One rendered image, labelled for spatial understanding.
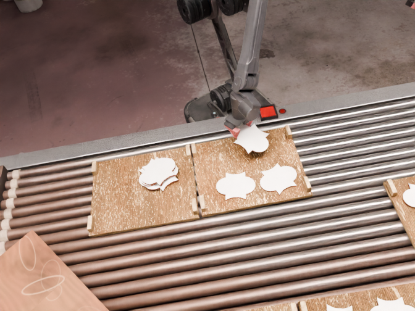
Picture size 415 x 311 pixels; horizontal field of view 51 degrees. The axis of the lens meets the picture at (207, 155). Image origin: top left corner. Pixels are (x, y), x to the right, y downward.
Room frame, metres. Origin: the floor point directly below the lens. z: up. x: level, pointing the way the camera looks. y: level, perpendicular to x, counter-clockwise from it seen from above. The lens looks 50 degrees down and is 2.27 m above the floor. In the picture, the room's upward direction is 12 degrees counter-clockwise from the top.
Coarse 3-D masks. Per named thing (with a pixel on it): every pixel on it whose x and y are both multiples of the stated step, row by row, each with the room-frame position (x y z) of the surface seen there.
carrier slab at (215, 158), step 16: (208, 144) 1.19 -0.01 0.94; (224, 144) 1.17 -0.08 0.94; (272, 144) 1.12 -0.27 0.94; (288, 144) 1.10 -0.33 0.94; (208, 160) 1.10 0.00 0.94; (224, 160) 1.09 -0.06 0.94; (240, 160) 1.07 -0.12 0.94; (256, 160) 1.05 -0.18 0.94; (272, 160) 1.04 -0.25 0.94; (288, 160) 1.02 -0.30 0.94; (208, 176) 1.02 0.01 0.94; (224, 176) 1.01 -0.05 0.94; (256, 176) 0.98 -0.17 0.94; (208, 192) 0.95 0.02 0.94; (256, 192) 0.91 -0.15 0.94; (272, 192) 0.89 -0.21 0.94; (288, 192) 0.88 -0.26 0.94; (304, 192) 0.86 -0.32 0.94; (208, 208) 0.88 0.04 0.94; (224, 208) 0.87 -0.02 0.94; (240, 208) 0.85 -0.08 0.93
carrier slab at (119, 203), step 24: (120, 168) 1.15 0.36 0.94; (192, 168) 1.08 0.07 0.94; (96, 192) 1.06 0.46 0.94; (120, 192) 1.04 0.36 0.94; (144, 192) 1.01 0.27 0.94; (168, 192) 0.99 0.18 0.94; (192, 192) 0.97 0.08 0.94; (96, 216) 0.95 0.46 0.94; (120, 216) 0.92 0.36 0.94; (144, 216) 0.90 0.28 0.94; (168, 216) 0.88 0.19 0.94; (192, 216) 0.86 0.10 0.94
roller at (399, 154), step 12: (360, 156) 0.99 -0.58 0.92; (372, 156) 0.97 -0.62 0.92; (384, 156) 0.96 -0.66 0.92; (396, 156) 0.95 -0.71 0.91; (408, 156) 0.95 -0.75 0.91; (312, 168) 0.97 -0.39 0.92; (324, 168) 0.97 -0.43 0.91; (336, 168) 0.96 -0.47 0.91; (348, 168) 0.96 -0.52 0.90; (36, 216) 1.02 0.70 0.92; (48, 216) 1.00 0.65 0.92; (60, 216) 1.00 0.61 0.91; (72, 216) 0.99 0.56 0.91; (84, 216) 0.99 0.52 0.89; (0, 228) 1.00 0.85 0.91; (12, 228) 1.00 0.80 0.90
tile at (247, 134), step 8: (240, 128) 1.16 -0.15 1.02; (248, 128) 1.16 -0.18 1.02; (256, 128) 1.15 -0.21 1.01; (240, 136) 1.13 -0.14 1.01; (248, 136) 1.12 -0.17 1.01; (256, 136) 1.12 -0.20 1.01; (264, 136) 1.11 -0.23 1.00; (240, 144) 1.09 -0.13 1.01; (248, 144) 1.08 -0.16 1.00; (256, 144) 1.08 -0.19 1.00; (264, 144) 1.07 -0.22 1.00; (248, 152) 1.05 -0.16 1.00; (256, 152) 1.05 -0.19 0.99
